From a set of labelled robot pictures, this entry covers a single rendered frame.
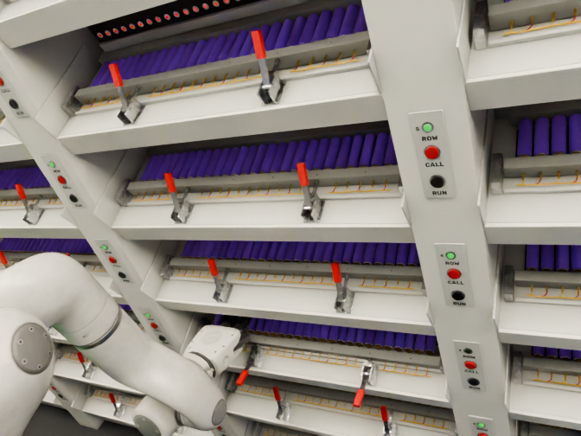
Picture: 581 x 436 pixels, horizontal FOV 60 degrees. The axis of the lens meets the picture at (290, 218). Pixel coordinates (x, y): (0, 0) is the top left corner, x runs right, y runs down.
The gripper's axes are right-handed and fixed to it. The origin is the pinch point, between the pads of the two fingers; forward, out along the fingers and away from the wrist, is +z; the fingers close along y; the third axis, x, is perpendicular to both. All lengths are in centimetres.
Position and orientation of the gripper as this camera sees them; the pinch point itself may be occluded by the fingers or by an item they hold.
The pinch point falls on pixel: (238, 321)
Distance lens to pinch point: 119.3
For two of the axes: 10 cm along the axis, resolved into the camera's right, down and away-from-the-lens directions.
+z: 4.4, -4.6, 7.7
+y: -8.7, 0.0, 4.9
